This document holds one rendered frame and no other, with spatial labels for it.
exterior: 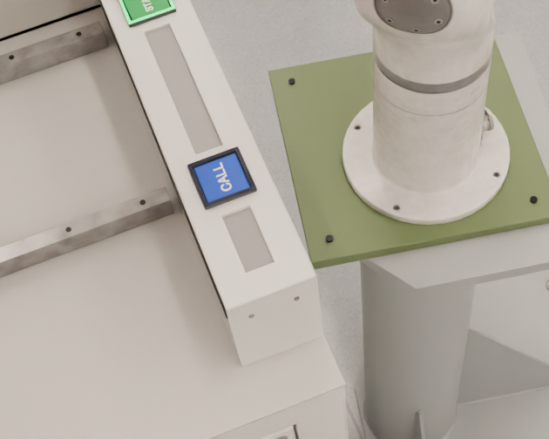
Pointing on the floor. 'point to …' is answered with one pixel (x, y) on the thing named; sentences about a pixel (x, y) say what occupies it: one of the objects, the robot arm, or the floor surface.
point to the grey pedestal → (474, 318)
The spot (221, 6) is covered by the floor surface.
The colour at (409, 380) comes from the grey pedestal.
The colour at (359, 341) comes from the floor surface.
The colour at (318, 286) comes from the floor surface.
